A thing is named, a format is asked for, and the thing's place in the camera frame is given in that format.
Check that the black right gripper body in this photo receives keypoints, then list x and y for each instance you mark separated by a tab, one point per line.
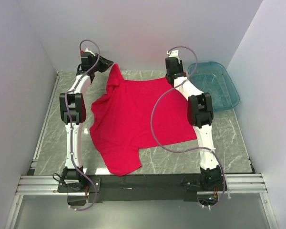
179	66

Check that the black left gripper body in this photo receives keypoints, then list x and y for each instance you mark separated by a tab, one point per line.
95	58

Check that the teal plastic basket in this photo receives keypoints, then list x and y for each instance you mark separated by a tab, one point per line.
213	78

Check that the red t shirt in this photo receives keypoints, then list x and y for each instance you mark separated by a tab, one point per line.
127	118

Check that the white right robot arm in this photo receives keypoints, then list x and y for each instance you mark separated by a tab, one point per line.
200	116

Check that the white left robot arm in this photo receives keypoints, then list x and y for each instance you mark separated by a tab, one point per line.
73	114

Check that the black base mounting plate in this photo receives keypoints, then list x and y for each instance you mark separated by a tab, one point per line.
145	187

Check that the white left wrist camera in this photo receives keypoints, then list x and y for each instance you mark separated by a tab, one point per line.
88	51

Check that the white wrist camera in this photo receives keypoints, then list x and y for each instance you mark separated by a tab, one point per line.
173	53
88	51

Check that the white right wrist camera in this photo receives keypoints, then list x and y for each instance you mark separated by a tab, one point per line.
173	53

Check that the aluminium frame rail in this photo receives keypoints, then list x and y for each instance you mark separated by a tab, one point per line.
235	183

